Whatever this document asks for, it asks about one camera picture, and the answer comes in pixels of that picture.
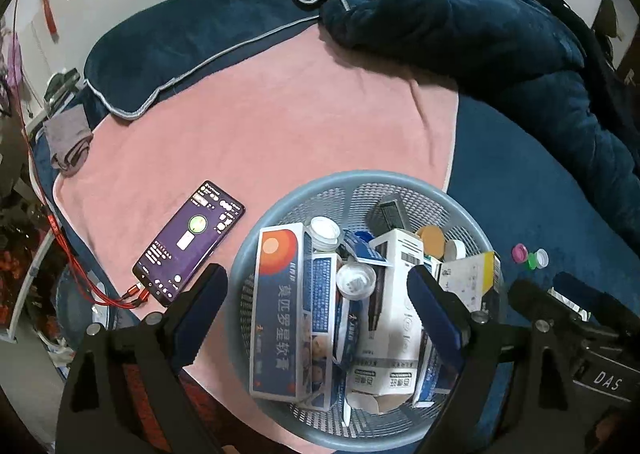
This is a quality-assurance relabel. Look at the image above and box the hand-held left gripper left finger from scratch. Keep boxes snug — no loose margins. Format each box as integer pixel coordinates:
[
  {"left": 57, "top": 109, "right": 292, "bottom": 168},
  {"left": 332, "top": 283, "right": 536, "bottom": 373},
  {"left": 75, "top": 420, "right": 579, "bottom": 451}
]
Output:
[{"left": 55, "top": 264, "right": 228, "bottom": 454}]

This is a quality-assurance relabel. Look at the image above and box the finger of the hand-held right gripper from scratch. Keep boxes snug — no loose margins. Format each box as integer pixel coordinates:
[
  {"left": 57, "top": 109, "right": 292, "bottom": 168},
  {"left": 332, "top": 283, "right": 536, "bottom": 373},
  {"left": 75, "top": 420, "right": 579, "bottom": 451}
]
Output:
[
  {"left": 552, "top": 272, "right": 626, "bottom": 329},
  {"left": 509, "top": 279, "right": 583, "bottom": 335}
]

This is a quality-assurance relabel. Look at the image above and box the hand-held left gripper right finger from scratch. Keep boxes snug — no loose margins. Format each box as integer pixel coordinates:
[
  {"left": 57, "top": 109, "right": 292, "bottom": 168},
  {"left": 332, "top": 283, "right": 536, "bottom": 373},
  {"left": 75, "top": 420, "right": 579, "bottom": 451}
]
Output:
[{"left": 406, "top": 265, "right": 596, "bottom": 454}]

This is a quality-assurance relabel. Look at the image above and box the tan orange bottle cap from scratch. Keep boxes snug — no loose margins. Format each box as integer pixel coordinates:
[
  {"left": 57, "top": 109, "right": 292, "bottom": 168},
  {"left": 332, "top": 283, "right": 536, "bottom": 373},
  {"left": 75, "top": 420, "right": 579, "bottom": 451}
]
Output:
[{"left": 415, "top": 225, "right": 447, "bottom": 257}]

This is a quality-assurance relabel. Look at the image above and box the white cap with printed code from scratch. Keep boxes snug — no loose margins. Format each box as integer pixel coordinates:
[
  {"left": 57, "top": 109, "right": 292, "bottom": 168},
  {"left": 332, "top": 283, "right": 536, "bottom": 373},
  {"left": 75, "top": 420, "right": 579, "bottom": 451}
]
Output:
[{"left": 336, "top": 264, "right": 377, "bottom": 299}]

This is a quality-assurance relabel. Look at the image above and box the light blue mesh basket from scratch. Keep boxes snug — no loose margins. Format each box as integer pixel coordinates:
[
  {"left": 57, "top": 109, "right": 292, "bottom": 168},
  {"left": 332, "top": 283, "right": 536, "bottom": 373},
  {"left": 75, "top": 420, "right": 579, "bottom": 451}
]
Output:
[{"left": 226, "top": 171, "right": 506, "bottom": 450}]

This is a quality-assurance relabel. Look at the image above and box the tall white box with barcode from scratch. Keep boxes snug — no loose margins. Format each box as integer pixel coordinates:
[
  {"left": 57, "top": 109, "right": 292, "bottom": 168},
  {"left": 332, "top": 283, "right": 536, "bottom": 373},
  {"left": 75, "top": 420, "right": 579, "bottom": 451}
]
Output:
[{"left": 367, "top": 229, "right": 426, "bottom": 375}]

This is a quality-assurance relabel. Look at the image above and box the white yellow medicine box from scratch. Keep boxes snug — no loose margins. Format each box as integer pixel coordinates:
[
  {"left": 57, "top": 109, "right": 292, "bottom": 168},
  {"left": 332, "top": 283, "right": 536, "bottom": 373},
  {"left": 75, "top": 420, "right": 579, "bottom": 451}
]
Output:
[{"left": 437, "top": 251, "right": 502, "bottom": 315}]

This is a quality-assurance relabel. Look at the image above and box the smartphone with purple screen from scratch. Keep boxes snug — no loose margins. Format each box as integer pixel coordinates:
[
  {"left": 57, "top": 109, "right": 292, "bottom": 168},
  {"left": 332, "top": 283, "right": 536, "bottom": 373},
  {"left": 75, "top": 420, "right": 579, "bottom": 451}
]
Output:
[{"left": 132, "top": 180, "right": 246, "bottom": 309}]

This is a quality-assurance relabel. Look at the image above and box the large orange blue medicine box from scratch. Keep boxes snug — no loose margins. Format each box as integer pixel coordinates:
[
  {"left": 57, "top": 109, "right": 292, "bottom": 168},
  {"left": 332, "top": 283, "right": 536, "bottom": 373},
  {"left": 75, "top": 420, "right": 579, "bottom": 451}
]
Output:
[{"left": 249, "top": 223, "right": 341, "bottom": 410}]

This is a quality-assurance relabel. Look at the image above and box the small blue white medicine box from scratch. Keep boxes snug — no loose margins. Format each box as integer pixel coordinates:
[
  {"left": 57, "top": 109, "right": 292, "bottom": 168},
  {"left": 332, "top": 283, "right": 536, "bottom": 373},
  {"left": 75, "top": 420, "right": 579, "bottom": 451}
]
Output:
[{"left": 332, "top": 304, "right": 371, "bottom": 370}]

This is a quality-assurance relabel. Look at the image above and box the open blue white box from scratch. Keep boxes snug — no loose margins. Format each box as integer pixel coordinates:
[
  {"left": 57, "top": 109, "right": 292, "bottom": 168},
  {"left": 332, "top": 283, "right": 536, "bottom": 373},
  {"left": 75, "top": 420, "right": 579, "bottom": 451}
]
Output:
[{"left": 342, "top": 230, "right": 393, "bottom": 267}]

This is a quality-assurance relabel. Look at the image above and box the dark grey box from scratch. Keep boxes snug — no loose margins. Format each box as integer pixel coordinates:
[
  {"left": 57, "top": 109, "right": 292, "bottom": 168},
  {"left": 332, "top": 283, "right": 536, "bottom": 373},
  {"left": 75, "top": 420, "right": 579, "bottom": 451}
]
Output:
[{"left": 365, "top": 196, "right": 408, "bottom": 237}]

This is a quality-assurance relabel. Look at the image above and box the dark navy garment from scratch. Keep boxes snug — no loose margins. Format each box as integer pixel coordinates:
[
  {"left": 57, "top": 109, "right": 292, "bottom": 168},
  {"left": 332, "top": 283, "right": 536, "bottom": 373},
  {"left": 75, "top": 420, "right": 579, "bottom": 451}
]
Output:
[{"left": 510, "top": 0, "right": 640, "bottom": 169}]

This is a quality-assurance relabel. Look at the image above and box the pink towel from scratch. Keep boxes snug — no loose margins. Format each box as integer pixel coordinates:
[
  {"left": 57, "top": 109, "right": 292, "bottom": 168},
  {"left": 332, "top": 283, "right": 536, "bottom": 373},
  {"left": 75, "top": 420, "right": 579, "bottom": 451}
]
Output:
[{"left": 52, "top": 21, "right": 461, "bottom": 454}]

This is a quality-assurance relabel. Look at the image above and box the grey folded cloth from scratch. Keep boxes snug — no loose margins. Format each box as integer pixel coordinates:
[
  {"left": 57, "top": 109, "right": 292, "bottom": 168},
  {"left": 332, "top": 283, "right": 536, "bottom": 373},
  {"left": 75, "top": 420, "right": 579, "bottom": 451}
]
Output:
[{"left": 42, "top": 105, "right": 95, "bottom": 178}]

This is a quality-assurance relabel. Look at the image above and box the dark blue quilt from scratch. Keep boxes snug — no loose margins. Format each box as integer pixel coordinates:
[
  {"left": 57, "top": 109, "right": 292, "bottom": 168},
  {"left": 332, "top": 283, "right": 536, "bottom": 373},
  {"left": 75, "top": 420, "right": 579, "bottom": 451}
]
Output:
[{"left": 320, "top": 0, "right": 640, "bottom": 245}]

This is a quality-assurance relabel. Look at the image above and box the red charging cable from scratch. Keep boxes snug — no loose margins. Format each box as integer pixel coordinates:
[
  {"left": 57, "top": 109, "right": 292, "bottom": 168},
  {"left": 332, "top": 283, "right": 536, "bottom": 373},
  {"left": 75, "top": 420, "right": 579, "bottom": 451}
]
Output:
[{"left": 27, "top": 134, "right": 151, "bottom": 309}]

